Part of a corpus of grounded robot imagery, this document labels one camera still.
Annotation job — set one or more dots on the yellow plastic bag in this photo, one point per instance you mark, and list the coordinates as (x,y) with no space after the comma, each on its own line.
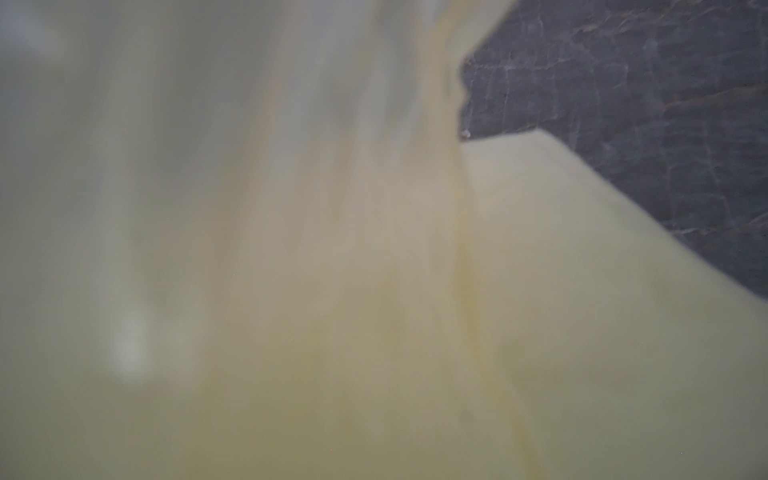
(242,240)

